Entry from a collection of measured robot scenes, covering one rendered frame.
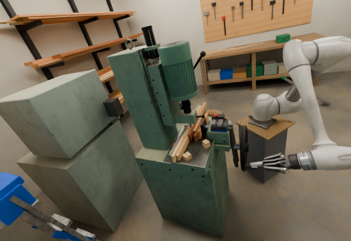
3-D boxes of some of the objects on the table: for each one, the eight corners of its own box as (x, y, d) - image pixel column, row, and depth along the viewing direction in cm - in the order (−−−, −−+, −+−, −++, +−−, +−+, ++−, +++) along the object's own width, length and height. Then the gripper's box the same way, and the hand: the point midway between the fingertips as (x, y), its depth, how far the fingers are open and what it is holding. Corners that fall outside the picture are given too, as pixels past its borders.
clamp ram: (213, 136, 106) (211, 125, 102) (202, 135, 110) (200, 124, 106) (215, 128, 113) (214, 117, 109) (205, 128, 117) (203, 117, 113)
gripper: (294, 146, 86) (248, 153, 100) (299, 166, 76) (247, 169, 90) (299, 157, 88) (253, 161, 102) (304, 177, 78) (253, 179, 92)
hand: (257, 165), depth 94 cm, fingers closed
